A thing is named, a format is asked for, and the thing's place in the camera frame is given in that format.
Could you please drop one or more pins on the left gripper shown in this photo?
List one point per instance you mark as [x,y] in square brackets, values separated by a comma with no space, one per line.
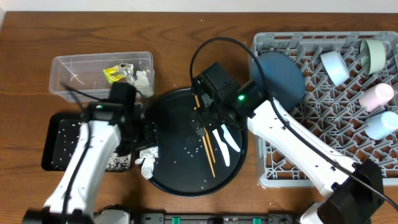
[152,139]

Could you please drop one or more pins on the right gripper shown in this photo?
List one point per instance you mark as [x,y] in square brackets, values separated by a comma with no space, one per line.
[196,124]

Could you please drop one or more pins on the wooden chopstick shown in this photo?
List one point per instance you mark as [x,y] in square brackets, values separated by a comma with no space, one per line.
[207,150]
[206,132]

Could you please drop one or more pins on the silver white napkin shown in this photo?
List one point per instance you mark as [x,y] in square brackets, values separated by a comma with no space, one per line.
[147,159]

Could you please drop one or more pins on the yellow green snack wrapper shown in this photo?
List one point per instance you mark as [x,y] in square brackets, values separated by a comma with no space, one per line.
[118,72]

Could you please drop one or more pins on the dark blue plate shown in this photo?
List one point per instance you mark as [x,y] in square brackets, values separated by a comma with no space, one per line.
[286,81]

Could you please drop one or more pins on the light blue saucer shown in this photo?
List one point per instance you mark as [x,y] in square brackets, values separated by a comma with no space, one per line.
[335,67]

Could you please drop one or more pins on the pink cup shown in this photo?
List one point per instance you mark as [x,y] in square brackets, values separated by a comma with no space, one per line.
[376,96]

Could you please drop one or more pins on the white small cup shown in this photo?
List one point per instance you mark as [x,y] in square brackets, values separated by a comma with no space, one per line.
[381,125]

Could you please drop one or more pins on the mint green bowl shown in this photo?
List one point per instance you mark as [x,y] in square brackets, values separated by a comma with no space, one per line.
[374,58]

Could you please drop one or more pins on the white tissue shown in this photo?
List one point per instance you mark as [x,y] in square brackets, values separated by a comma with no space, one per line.
[143,83]

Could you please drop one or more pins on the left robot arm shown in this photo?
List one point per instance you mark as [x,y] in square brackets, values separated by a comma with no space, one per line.
[109,126]

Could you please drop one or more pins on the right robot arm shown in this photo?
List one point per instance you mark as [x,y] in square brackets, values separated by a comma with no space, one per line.
[352,191]

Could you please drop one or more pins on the grey dishwasher rack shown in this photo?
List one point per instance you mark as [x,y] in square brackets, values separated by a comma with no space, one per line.
[332,112]

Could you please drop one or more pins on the light blue plastic knife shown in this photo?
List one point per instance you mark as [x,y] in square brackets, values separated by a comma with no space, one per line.
[229,139]

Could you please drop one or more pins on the white plastic knife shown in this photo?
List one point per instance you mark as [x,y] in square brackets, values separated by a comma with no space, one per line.
[223,147]

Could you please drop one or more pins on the spilled rice pile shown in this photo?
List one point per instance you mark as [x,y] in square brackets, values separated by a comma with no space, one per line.
[119,163]

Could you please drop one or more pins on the round black serving tray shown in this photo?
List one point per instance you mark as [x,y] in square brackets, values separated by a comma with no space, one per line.
[182,167]

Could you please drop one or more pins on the clear plastic bin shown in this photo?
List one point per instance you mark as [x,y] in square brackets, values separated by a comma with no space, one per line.
[85,72]

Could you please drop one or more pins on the black rectangular tray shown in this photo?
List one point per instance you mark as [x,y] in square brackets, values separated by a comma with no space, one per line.
[51,137]

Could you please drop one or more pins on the black mounting rail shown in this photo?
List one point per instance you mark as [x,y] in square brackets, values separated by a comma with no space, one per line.
[161,218]

